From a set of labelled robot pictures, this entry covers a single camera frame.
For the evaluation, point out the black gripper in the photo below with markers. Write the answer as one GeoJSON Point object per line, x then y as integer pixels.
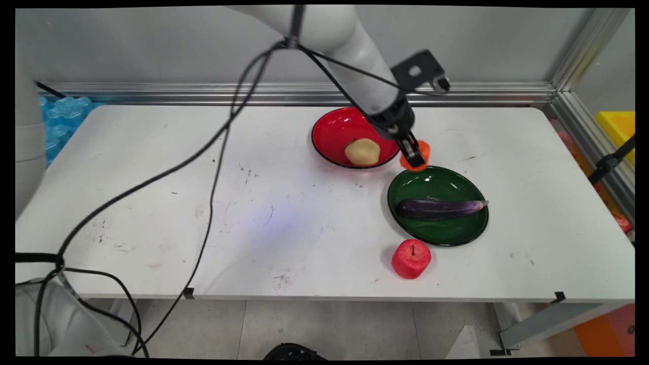
{"type": "Point", "coordinates": [393, 119]}

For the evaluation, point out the orange carrot chunk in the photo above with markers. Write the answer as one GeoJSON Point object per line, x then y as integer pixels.
{"type": "Point", "coordinates": [425, 149]}

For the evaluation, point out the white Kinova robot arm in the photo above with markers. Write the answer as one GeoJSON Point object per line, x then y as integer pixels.
{"type": "Point", "coordinates": [345, 45]}

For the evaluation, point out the pale yellow potato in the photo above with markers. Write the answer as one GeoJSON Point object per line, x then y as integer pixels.
{"type": "Point", "coordinates": [362, 152]}

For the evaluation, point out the purple eggplant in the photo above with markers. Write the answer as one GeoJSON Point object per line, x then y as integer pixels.
{"type": "Point", "coordinates": [441, 209]}

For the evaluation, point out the red bowl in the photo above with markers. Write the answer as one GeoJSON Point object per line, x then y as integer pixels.
{"type": "Point", "coordinates": [334, 132]}

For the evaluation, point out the dark green plate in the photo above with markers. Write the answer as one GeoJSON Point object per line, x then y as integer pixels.
{"type": "Point", "coordinates": [446, 233]}

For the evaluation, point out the red apple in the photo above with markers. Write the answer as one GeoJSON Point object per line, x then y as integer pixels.
{"type": "Point", "coordinates": [411, 259]}

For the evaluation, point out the black clamp stand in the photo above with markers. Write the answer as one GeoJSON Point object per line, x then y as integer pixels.
{"type": "Point", "coordinates": [608, 163]}

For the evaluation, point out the black tape marker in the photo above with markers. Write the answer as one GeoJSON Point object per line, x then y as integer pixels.
{"type": "Point", "coordinates": [189, 293]}
{"type": "Point", "coordinates": [559, 297]}

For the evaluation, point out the yellow plastic box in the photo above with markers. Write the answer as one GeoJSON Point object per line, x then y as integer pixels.
{"type": "Point", "coordinates": [619, 129]}

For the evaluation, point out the white long table leg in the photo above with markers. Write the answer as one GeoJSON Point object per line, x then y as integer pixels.
{"type": "Point", "coordinates": [552, 322]}

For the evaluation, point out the black round object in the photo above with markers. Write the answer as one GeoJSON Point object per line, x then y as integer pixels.
{"type": "Point", "coordinates": [294, 352]}

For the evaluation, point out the orange box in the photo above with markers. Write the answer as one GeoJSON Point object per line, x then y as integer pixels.
{"type": "Point", "coordinates": [608, 332]}

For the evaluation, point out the white short table leg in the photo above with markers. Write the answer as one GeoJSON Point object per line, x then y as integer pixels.
{"type": "Point", "coordinates": [121, 312]}

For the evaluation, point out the blue bubble wrap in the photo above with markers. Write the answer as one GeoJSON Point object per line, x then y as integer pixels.
{"type": "Point", "coordinates": [63, 121]}

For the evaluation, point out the long aluminium frame rail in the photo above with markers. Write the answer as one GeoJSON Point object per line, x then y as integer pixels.
{"type": "Point", "coordinates": [481, 94]}

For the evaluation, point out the slanted aluminium frame rail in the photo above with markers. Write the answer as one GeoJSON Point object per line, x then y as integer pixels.
{"type": "Point", "coordinates": [593, 142]}

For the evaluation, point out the aluminium frame post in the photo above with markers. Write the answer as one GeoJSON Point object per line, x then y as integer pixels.
{"type": "Point", "coordinates": [588, 48]}

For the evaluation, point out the red item behind rail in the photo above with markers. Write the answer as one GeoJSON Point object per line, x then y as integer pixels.
{"type": "Point", "coordinates": [622, 223]}

